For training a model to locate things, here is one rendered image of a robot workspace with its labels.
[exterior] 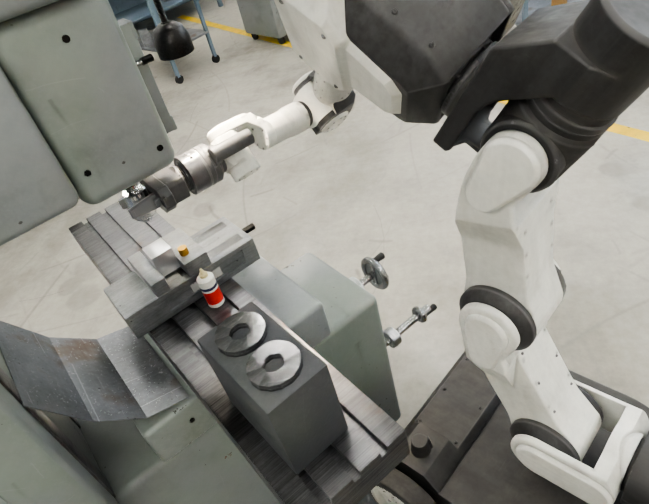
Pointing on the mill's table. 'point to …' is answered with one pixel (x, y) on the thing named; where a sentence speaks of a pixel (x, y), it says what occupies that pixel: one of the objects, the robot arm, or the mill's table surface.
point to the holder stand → (276, 384)
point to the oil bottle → (210, 289)
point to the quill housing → (84, 94)
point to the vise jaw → (197, 258)
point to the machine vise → (145, 318)
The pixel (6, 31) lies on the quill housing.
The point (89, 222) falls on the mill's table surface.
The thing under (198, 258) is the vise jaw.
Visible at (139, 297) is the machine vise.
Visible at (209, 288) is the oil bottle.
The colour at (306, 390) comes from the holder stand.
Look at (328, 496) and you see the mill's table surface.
